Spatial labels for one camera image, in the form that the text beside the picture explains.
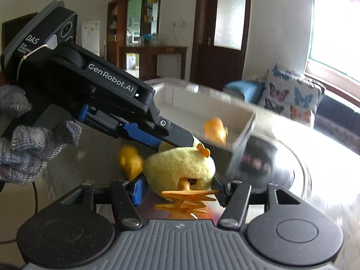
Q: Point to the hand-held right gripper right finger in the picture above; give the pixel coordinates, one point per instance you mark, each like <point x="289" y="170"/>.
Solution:
<point x="225" y="188"/>

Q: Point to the yellow plush duck toy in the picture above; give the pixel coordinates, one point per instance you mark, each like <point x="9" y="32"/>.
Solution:
<point x="174" y="163"/>

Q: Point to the butterfly print cushion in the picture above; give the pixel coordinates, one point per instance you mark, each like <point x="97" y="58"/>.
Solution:
<point x="289" y="95"/>

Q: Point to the dark sofa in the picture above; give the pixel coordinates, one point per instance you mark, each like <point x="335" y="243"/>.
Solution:
<point x="337" y="109"/>

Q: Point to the wooden shelf cabinet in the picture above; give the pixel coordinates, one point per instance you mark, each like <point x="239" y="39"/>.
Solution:
<point x="122" y="19"/>

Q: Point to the yellow-orange plastic toy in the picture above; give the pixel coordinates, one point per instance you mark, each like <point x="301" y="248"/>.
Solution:
<point x="130" y="160"/>

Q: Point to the wooden console table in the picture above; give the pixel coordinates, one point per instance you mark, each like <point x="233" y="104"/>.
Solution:
<point x="157" y="50"/>

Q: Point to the window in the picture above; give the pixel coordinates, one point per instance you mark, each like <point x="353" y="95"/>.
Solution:
<point x="334" y="28"/>

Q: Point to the person's left hand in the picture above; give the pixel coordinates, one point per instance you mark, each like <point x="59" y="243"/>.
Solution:
<point x="28" y="152"/>

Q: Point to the dark wooden door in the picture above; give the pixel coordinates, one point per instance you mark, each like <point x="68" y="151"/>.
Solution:
<point x="17" y="29"/>

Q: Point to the blue plush cushion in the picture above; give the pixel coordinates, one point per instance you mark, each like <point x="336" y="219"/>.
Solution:
<point x="244" y="90"/>

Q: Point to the white refrigerator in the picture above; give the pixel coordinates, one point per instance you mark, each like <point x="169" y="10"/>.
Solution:
<point x="90" y="38"/>

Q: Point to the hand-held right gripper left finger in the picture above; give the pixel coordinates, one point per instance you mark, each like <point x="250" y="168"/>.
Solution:
<point x="138" y="192"/>

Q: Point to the orange plastic toy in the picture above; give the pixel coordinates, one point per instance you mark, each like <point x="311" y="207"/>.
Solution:
<point x="215" y="130"/>

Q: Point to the white carton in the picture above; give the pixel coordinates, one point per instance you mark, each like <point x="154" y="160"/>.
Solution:
<point x="132" y="61"/>

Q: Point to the white wall socket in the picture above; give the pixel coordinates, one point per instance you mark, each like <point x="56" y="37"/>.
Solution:
<point x="178" y="24"/>

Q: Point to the white container box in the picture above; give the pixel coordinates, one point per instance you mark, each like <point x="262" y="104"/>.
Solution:
<point x="182" y="95"/>

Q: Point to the brown wooden door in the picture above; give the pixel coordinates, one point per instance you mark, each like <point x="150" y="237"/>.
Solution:
<point x="205" y="33"/>

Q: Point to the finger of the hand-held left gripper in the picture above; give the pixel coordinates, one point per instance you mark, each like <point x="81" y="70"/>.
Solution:
<point x="174" y="132"/>
<point x="140" y="136"/>

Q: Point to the dark printed packet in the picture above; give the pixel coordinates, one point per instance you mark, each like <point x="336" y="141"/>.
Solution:
<point x="257" y="157"/>

